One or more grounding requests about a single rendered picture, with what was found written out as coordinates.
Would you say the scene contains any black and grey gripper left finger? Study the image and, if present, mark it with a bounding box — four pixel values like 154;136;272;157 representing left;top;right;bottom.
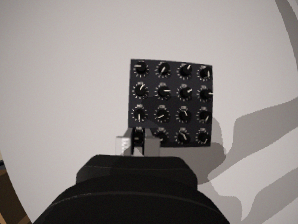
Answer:
115;128;135;156

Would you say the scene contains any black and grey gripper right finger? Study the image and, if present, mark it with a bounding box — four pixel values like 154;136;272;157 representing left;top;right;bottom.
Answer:
142;128;160;157

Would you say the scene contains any black knob box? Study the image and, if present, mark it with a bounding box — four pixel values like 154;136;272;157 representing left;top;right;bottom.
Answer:
128;59;213;148

